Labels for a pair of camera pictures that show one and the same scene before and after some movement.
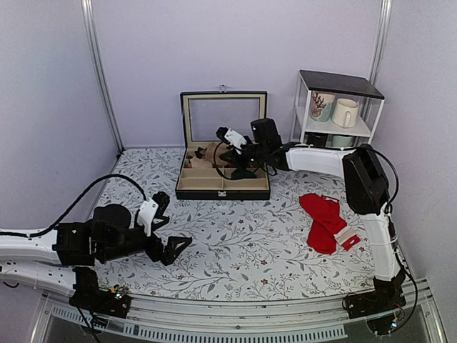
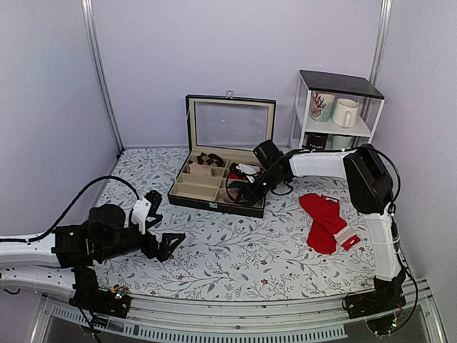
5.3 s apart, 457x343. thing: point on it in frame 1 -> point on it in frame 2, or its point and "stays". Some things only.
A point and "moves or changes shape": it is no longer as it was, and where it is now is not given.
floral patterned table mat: [307, 239] stays
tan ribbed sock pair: [213, 151] -> [223, 196]
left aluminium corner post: [93, 38] stays
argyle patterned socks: [201, 152] -> [211, 158]
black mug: [316, 138] stays
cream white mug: [345, 113] stays
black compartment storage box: [202, 113] moves or changes shape
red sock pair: [327, 227] stays
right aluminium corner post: [380, 41] stays
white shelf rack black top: [335, 110] stays
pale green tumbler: [342, 141] stays
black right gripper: [234, 159] -> [249, 194]
